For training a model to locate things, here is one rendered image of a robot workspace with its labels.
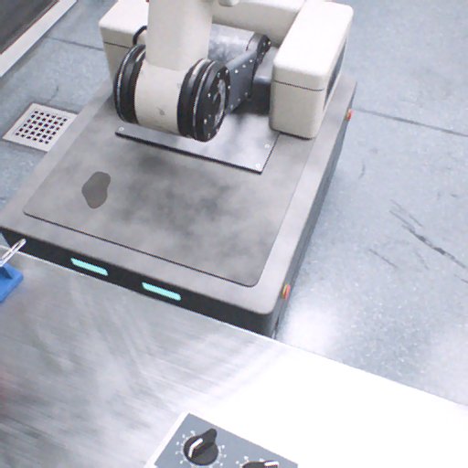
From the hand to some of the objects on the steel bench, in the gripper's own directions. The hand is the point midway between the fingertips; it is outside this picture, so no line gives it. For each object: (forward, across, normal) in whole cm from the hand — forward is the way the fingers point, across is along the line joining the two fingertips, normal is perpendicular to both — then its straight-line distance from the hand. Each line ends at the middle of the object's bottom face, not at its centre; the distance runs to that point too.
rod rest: (+8, -2, -7) cm, 11 cm away
